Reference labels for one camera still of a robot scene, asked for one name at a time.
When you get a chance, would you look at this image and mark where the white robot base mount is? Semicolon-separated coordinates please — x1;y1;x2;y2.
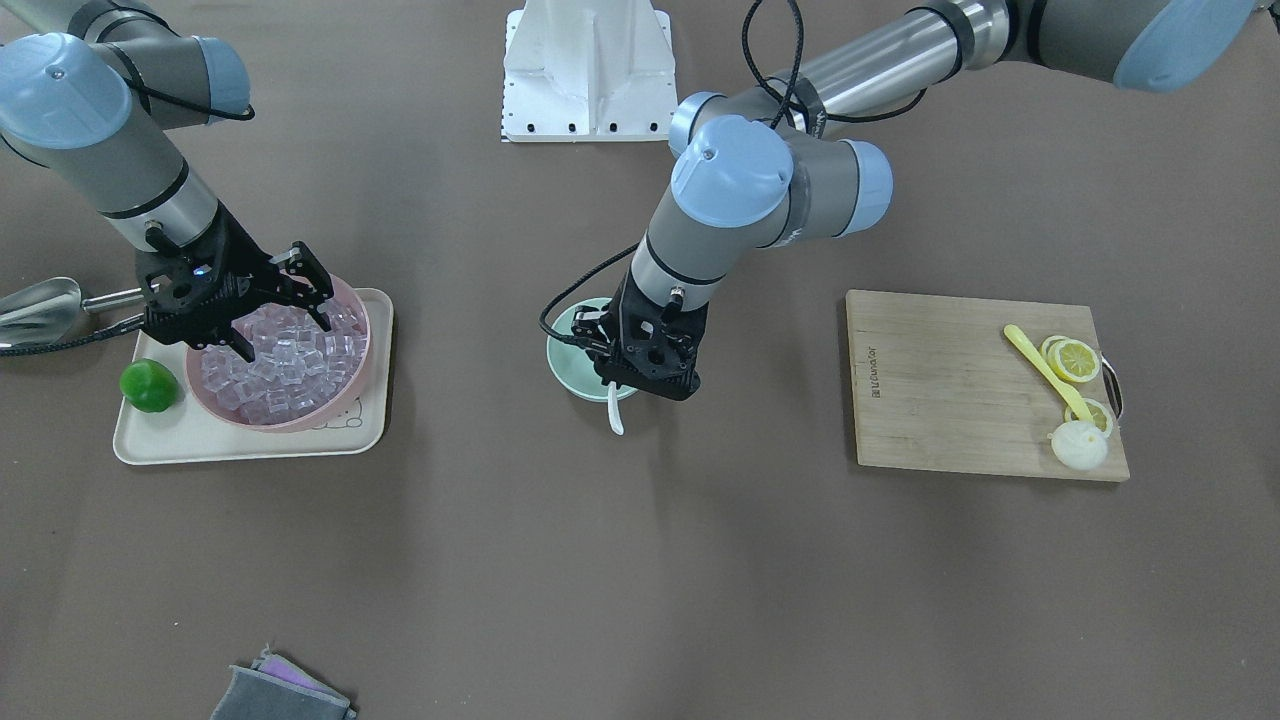
500;1;678;143

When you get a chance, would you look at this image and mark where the steel ice scoop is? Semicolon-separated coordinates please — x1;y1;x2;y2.
1;277;145;348

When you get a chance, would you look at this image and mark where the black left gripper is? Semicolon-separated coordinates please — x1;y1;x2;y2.
572;277;708;401

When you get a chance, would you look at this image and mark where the lemon slice top stack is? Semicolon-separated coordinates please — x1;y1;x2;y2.
1048;338;1101;384

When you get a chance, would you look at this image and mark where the pile of clear ice cubes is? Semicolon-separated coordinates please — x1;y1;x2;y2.
191;300;369;427

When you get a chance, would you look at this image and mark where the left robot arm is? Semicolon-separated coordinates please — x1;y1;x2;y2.
548;1;1263;401

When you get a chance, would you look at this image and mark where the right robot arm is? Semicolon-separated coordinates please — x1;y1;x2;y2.
1;1;335;361

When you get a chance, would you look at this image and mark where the lemon slice bottom stack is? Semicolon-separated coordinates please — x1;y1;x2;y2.
1039;334;1069;361

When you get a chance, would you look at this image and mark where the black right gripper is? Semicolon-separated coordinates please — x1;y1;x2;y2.
134;205;334;363

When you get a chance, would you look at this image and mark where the bamboo cutting board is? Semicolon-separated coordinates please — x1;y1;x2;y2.
845;290;1130;483

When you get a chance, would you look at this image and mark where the mint green bowl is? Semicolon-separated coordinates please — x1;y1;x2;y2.
547;297;611;404

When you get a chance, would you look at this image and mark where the lemon slice near bun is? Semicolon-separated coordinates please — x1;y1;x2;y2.
1082;397;1117;438

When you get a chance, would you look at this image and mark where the yellow plastic knife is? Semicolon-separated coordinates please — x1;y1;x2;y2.
1002;324;1093;423

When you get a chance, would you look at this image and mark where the green lime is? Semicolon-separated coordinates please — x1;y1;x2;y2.
118;357;180;413

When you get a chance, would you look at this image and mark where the beige plastic tray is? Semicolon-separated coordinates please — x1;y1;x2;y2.
113;287;394;465

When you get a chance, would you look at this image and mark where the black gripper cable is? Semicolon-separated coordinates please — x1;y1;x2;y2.
539;0;925;351

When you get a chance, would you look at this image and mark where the lemon slice stack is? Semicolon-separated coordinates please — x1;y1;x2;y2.
1039;334;1069;361
1048;338;1101;384

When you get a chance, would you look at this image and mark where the grey folded cloth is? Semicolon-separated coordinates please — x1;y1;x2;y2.
210;647;358;719

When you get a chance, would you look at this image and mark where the pink bowl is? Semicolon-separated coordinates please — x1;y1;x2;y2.
183;275;375;433

